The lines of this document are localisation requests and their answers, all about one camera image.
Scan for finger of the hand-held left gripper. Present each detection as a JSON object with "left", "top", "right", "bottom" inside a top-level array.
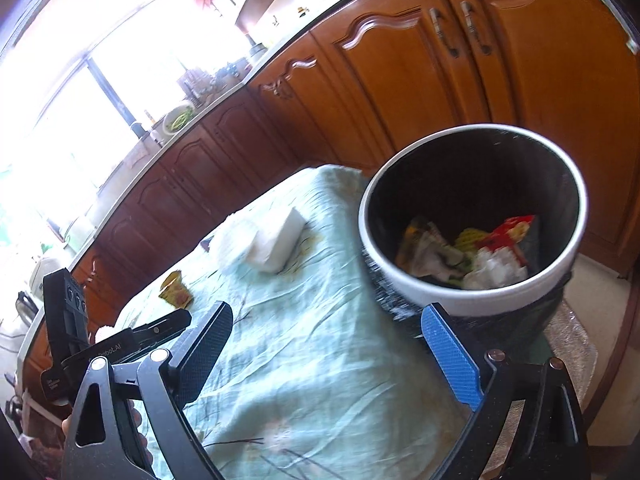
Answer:
[{"left": 131, "top": 308, "right": 192, "bottom": 358}]

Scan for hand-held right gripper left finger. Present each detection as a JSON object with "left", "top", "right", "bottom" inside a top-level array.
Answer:
[{"left": 62, "top": 301, "right": 234, "bottom": 480}]

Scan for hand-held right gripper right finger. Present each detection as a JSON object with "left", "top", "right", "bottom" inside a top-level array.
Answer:
[{"left": 421, "top": 302, "right": 591, "bottom": 480}]

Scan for red snack packet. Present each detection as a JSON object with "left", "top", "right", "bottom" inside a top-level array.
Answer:
[{"left": 477, "top": 214, "right": 538, "bottom": 266}]

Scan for black trash bin white rim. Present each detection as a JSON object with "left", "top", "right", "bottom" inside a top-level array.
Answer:
[{"left": 358, "top": 124, "right": 588, "bottom": 361}]

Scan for person's left hand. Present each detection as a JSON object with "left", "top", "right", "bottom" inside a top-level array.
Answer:
[{"left": 131, "top": 405, "right": 153, "bottom": 466}]

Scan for yellow snack wrapper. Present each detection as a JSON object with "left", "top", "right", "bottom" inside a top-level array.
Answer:
[{"left": 159, "top": 270, "right": 195, "bottom": 309}]

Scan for steel kettle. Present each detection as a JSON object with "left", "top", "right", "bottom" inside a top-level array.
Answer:
[{"left": 15, "top": 290, "right": 43, "bottom": 328}]

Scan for white rice cooker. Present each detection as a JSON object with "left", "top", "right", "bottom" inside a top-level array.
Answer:
[{"left": 30, "top": 255, "right": 68, "bottom": 291}]

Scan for green floral tablecloth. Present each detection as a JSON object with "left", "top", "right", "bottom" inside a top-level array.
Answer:
[{"left": 112, "top": 164, "right": 481, "bottom": 480}]

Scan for white paper block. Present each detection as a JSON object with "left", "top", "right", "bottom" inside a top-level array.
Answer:
[{"left": 247, "top": 207, "right": 307, "bottom": 274}]

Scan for kitchen window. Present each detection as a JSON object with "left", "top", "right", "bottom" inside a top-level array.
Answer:
[{"left": 0, "top": 25, "right": 241, "bottom": 241}]

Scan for white bowl of green vegetables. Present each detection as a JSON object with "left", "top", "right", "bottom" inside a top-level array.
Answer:
[{"left": 161, "top": 105, "right": 197, "bottom": 135}]

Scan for wooden base cabinets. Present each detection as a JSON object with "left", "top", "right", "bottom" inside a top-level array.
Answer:
[{"left": 20, "top": 0, "right": 640, "bottom": 401}]

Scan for white stone countertop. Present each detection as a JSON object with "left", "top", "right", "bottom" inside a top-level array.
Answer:
[{"left": 15, "top": 0, "right": 436, "bottom": 361}]

